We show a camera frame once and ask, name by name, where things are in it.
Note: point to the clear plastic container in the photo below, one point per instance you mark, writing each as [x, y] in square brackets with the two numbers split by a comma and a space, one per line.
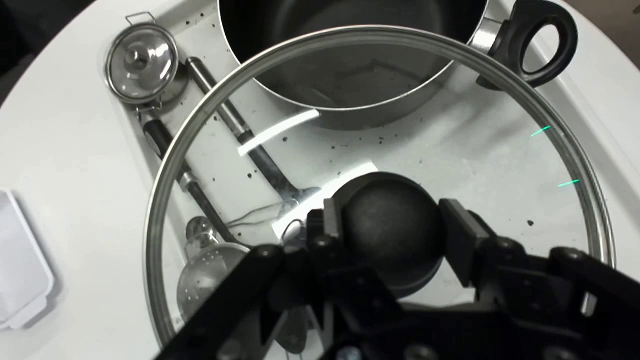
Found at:
[22, 267]

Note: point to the glass lid with black knob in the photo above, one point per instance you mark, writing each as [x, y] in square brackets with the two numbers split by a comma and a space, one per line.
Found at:
[390, 227]

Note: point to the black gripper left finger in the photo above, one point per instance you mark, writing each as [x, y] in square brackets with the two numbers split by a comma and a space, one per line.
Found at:
[267, 281]

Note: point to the stainless steel pot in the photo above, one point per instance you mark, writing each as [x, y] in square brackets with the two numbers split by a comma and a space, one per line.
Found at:
[301, 13]

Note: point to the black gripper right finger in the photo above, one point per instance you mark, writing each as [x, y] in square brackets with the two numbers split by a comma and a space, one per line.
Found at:
[500, 267]

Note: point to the small steel lidded pot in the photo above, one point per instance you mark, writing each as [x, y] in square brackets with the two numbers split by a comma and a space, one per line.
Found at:
[141, 63]

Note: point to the white plastic tray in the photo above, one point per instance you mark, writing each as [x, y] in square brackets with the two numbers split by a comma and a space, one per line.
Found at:
[200, 36]

